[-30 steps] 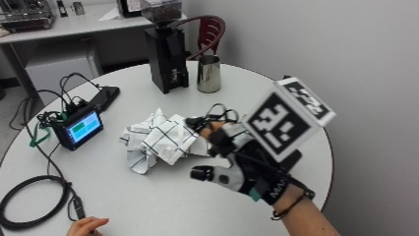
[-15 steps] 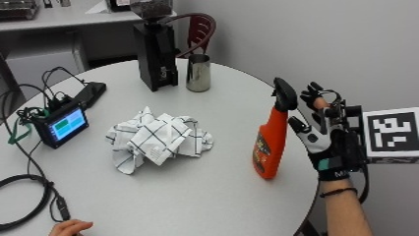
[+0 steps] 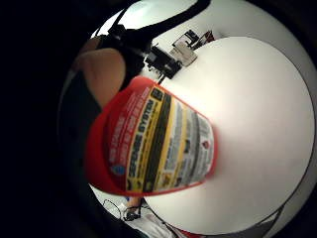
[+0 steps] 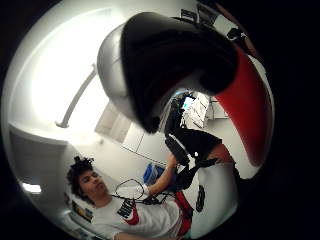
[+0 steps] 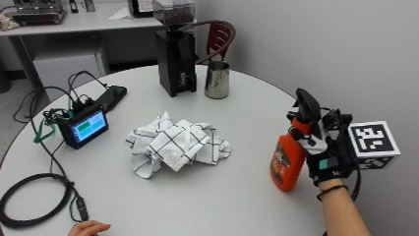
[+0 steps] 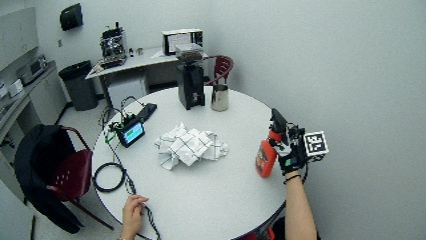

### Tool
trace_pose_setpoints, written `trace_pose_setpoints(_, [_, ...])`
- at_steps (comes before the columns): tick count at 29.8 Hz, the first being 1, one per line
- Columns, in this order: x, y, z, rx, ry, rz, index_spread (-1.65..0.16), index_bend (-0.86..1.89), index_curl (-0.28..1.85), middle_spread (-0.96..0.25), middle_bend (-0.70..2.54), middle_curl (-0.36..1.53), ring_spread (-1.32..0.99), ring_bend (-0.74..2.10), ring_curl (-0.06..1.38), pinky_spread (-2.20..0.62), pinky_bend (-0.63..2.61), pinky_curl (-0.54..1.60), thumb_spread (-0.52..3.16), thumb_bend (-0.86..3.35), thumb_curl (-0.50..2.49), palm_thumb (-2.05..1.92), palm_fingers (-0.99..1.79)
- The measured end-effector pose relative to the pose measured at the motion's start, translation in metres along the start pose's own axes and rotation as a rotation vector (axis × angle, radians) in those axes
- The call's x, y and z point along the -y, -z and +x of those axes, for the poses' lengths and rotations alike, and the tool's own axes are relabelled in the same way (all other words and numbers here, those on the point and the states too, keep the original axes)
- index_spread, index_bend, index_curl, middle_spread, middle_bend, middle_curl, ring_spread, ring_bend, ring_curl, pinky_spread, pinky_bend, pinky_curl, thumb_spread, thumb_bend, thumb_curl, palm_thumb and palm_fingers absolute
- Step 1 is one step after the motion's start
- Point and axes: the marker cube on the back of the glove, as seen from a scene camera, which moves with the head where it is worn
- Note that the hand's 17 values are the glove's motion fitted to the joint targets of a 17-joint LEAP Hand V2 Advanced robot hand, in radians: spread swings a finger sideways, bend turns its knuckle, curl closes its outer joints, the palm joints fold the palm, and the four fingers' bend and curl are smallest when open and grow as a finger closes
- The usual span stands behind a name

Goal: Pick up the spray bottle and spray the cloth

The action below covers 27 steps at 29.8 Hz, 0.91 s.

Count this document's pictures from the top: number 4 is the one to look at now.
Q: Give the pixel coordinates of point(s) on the computer monitor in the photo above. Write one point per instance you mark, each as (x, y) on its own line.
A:
(188, 102)

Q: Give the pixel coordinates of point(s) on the red fabric item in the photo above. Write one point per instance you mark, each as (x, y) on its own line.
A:
(183, 208)

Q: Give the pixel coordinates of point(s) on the white wall cabinet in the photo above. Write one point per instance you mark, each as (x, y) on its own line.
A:
(126, 130)

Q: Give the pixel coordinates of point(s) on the colourful wall picture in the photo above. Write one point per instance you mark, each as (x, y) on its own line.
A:
(82, 211)

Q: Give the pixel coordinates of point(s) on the black round object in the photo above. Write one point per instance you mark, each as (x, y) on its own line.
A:
(200, 198)

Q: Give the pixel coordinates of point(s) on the white ceiling lamp bar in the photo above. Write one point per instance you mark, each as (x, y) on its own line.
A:
(77, 96)

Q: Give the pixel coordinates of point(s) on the ceiling light panel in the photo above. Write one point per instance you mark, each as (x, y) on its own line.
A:
(31, 188)

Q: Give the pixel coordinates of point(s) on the the person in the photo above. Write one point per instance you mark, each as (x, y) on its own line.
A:
(110, 213)

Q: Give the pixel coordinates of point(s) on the blue box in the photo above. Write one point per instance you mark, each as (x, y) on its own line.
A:
(150, 173)

